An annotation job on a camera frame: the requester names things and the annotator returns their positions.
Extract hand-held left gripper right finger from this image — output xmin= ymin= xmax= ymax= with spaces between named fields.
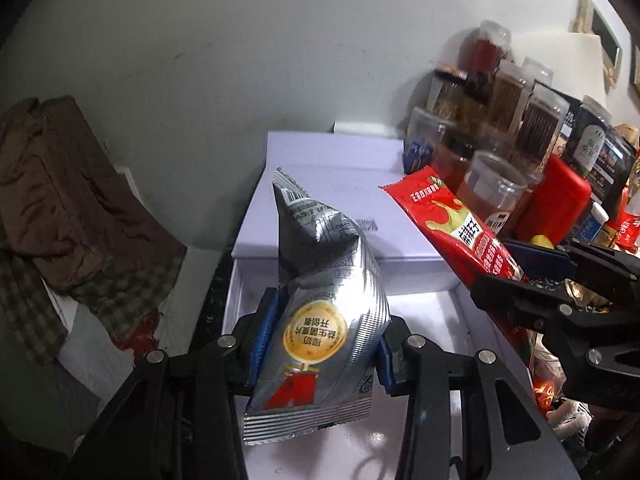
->
xmin=376 ymin=314 xmax=583 ymax=480

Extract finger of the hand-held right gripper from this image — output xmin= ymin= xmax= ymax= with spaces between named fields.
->
xmin=501 ymin=239 xmax=640 ymax=307
xmin=471 ymin=272 xmax=640 ymax=347

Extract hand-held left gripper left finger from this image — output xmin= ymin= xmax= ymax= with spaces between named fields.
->
xmin=62 ymin=301 xmax=282 ymax=480

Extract red gold-print snack packet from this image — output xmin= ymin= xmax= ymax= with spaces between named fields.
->
xmin=520 ymin=330 xmax=567 ymax=411

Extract white cardboard box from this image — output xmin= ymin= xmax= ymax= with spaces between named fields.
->
xmin=222 ymin=255 xmax=538 ymax=480

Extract silver snack packet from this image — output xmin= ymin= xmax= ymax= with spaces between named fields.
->
xmin=243 ymin=166 xmax=392 ymax=445

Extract long red snack packet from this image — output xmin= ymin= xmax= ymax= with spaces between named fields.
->
xmin=378 ymin=165 xmax=531 ymax=306

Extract red plastic container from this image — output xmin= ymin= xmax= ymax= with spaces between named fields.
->
xmin=516 ymin=155 xmax=594 ymax=247

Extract blue tablet tube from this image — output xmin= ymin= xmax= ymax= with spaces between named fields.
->
xmin=574 ymin=202 xmax=609 ymax=242

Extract black stand-up pouch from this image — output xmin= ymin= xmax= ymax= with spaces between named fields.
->
xmin=589 ymin=129 xmax=639 ymax=207

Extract jar of red-brown powder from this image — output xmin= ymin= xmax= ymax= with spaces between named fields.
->
xmin=442 ymin=127 xmax=483 ymax=193

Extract dark jar black label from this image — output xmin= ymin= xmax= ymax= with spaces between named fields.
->
xmin=569 ymin=95 xmax=614 ymax=173

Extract white box lid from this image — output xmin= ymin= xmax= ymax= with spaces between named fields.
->
xmin=232 ymin=120 xmax=453 ymax=267

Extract green plaid cloth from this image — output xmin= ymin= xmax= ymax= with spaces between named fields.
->
xmin=0 ymin=242 xmax=187 ymax=367

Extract clear jar blue label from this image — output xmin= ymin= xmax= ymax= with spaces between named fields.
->
xmin=404 ymin=107 xmax=451 ymax=173

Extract black label jar brown contents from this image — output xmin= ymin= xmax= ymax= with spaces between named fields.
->
xmin=492 ymin=62 xmax=533 ymax=128

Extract clear jar of nuts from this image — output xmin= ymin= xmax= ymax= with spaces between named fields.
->
xmin=425 ymin=71 xmax=469 ymax=117

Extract white lamp shade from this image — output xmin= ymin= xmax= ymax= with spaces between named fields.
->
xmin=509 ymin=32 xmax=604 ymax=112

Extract clear jar of red berries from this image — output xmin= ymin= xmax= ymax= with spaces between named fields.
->
xmin=462 ymin=20 xmax=512 ymax=106

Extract brown cloth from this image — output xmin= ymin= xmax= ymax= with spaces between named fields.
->
xmin=0 ymin=95 xmax=189 ymax=292

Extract gold picture frame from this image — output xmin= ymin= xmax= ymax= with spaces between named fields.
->
xmin=571 ymin=0 xmax=624 ymax=89

